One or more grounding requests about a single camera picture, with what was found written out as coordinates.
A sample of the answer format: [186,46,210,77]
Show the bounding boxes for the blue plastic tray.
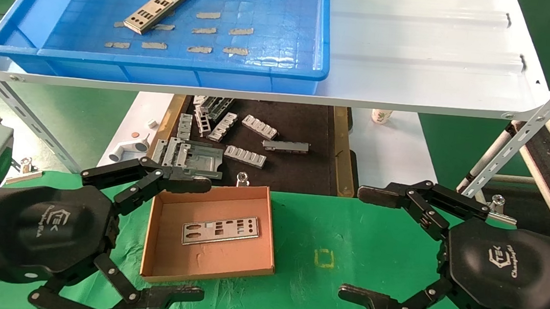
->
[0,0,336,98]

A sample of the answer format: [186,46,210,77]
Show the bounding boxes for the silver metal I/O shield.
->
[181,211,262,251]
[123,0,195,39]

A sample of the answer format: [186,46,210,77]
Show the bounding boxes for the perforated grey shelf upright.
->
[0,52,90,175]
[457,37,550,205]

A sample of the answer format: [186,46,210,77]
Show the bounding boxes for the patterned paper cup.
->
[371,109,393,126]

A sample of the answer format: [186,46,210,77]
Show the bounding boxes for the grey slotted metal bracket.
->
[206,111,238,144]
[241,114,280,142]
[223,145,268,169]

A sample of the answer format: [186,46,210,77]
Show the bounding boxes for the dark grey metal bracket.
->
[200,96,236,123]

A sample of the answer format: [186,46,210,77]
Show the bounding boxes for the large flat grey metal plate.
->
[176,140,226,180]

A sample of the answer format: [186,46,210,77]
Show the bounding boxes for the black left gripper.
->
[0,145,215,309]

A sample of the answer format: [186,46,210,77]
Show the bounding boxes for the green table cloth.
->
[0,166,550,309]

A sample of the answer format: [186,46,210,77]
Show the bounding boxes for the shallow brown cardboard box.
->
[139,177,282,292]

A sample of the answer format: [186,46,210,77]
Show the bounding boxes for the narrow grey metal bracket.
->
[177,113,194,142]
[151,139,168,165]
[164,137,183,168]

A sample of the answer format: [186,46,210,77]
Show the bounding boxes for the ladder-shaped metal bracket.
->
[192,105,213,138]

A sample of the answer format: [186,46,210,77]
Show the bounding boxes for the white tube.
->
[467,125,513,182]

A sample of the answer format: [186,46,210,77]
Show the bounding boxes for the white plastic pipe fitting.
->
[108,131,150,165]

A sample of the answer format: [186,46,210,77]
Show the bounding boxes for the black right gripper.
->
[337,174,550,309]

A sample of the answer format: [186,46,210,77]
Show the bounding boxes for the long grey metal bar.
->
[262,139,310,155]

